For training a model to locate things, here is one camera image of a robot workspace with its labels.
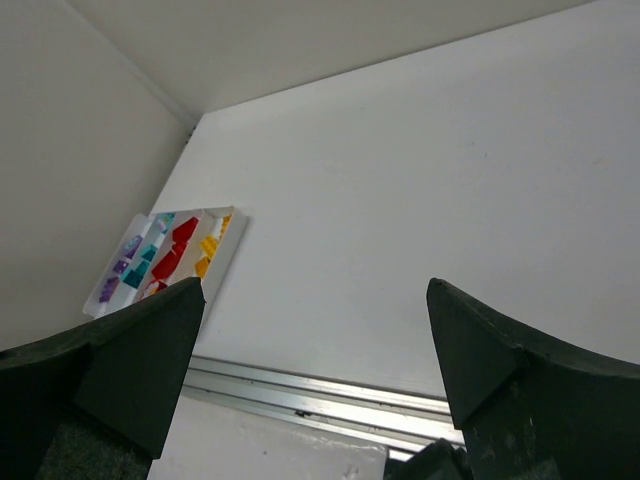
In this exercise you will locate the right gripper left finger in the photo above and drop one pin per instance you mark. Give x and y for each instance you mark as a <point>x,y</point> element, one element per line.
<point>97,401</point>

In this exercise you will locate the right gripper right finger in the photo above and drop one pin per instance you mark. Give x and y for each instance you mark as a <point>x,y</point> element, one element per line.
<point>529,405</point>

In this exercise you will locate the purple flat top brick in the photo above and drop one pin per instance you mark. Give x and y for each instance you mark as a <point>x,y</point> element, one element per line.
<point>108,289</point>

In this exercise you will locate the purple red flower brick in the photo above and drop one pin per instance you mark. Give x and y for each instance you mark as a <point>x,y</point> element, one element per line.
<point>153,287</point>

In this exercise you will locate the purple wedge brick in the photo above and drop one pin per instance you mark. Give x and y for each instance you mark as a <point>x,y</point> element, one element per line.
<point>121,266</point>

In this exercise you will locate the red long brick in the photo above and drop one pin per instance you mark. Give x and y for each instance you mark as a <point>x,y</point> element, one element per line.
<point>166,266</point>

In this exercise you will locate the purple paw brick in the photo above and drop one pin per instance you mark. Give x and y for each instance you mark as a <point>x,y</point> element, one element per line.
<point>131,246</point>

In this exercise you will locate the teal small brick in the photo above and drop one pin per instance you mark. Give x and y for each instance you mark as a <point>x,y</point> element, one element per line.
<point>149,252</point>

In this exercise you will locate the yellow small square brick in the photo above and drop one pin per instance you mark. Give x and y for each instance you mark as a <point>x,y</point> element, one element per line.
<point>201,266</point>

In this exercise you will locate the teal frog brick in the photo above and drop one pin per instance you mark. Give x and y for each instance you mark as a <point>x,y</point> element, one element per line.
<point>163,221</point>

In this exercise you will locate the red curved brick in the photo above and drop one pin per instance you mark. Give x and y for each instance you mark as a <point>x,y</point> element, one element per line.
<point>178,248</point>

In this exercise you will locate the yellow striped brick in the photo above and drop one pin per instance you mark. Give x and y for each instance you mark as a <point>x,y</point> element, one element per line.
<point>225,223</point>

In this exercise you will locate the white divided tray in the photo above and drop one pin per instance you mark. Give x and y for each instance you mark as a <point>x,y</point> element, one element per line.
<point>161,249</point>

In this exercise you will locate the aluminium frame rail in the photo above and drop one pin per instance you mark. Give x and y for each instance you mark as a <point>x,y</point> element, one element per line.
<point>403,422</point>

